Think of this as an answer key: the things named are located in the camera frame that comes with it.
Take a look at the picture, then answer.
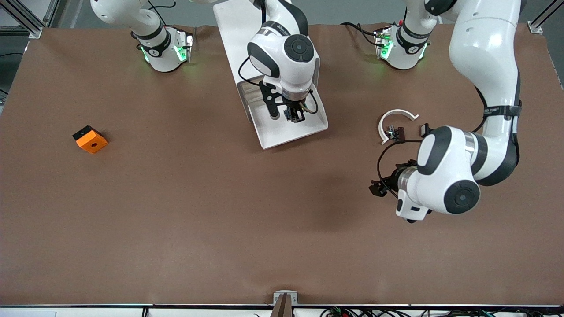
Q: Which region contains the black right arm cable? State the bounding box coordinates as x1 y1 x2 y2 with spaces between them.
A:
238 55 319 116

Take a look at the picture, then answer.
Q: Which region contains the orange and black block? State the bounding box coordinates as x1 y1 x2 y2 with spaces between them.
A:
72 125 108 155

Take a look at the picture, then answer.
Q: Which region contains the grey metal bracket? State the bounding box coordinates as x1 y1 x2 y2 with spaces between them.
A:
272 290 299 305

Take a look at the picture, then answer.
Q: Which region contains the black cable bundle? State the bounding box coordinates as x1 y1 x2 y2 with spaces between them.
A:
319 307 564 317

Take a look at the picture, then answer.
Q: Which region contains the white half-ring pipe clamp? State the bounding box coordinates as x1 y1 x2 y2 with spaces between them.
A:
378 109 419 146

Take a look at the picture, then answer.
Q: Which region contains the black base cable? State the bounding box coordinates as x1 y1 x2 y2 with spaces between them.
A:
340 22 380 47

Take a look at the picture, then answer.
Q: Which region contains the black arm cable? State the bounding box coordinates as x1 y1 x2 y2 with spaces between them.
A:
376 139 424 199
238 55 319 116

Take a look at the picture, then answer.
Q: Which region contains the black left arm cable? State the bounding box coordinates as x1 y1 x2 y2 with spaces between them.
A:
376 139 424 199

